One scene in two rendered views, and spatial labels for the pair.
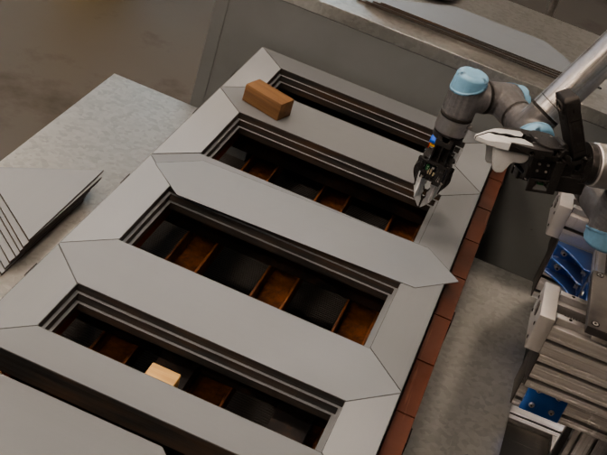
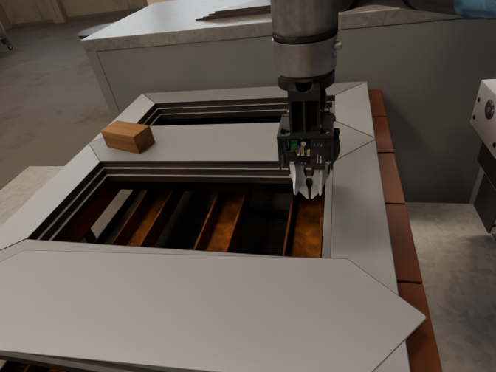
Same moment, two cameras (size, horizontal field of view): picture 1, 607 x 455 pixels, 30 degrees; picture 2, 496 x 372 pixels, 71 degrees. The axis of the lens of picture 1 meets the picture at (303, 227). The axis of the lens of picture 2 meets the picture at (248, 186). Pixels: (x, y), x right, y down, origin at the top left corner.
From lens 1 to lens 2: 213 cm
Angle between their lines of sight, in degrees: 9
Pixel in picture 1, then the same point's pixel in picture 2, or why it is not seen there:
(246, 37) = (131, 92)
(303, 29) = (164, 63)
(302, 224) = (143, 309)
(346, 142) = (215, 145)
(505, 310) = (463, 261)
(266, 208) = (91, 300)
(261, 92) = (114, 133)
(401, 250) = (308, 287)
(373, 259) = (265, 338)
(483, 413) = not seen: outside the picture
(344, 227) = (212, 280)
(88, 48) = not seen: hidden behind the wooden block
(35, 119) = not seen: hidden behind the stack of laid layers
